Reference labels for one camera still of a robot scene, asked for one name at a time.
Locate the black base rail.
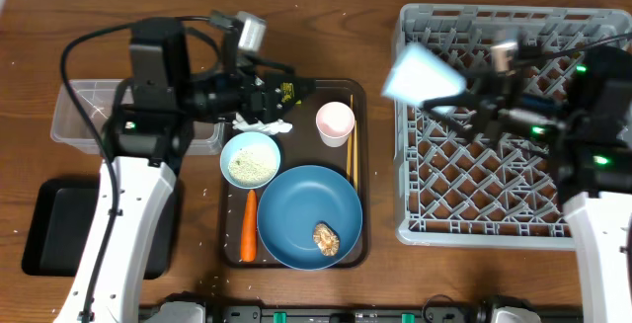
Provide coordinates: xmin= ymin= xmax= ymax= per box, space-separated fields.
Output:
xmin=138 ymin=293 xmax=584 ymax=323

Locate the blue plate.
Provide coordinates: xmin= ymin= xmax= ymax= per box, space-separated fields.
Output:
xmin=257 ymin=165 xmax=363 ymax=271

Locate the pink cup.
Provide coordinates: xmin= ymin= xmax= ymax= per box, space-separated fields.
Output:
xmin=315 ymin=102 xmax=356 ymax=147

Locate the wooden chopstick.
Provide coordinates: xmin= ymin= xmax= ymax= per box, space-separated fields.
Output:
xmin=352 ymin=122 xmax=358 ymax=192
xmin=346 ymin=94 xmax=355 ymax=182

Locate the yellow foil snack wrapper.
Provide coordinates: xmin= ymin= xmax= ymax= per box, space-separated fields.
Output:
xmin=280 ymin=82 xmax=302 ymax=106

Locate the light blue bowl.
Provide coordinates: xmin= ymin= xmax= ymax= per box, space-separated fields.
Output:
xmin=220 ymin=131 xmax=281 ymax=190

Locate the brown mushroom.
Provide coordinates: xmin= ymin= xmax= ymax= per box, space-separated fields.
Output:
xmin=312 ymin=222 xmax=341 ymax=257

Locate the blue cup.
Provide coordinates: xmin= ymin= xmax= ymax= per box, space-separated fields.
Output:
xmin=382 ymin=43 xmax=467 ymax=108

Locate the white rice pile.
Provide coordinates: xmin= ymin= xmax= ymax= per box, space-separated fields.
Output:
xmin=228 ymin=144 xmax=277 ymax=188

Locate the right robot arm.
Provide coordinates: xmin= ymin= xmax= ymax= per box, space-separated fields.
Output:
xmin=421 ymin=45 xmax=631 ymax=322

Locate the left wooden chopstick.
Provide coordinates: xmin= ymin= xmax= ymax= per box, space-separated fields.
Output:
xmin=346 ymin=94 xmax=355 ymax=182

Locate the grey dishwasher rack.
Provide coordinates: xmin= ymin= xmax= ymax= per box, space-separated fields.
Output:
xmin=392 ymin=3 xmax=631 ymax=251

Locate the black waste tray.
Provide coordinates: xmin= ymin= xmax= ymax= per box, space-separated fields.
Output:
xmin=22 ymin=177 xmax=182 ymax=280

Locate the clear plastic bin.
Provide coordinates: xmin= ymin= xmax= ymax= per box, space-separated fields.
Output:
xmin=50 ymin=79 xmax=225 ymax=156

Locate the orange carrot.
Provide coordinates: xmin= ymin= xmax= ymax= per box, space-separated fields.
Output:
xmin=240 ymin=190 xmax=258 ymax=262

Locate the white tissue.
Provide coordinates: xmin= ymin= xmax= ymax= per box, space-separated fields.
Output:
xmin=232 ymin=113 xmax=293 ymax=135

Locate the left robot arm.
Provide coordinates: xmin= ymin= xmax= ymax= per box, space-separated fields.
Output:
xmin=58 ymin=12 xmax=315 ymax=322

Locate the right wooden chopstick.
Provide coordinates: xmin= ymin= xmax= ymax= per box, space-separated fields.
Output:
xmin=352 ymin=122 xmax=358 ymax=192

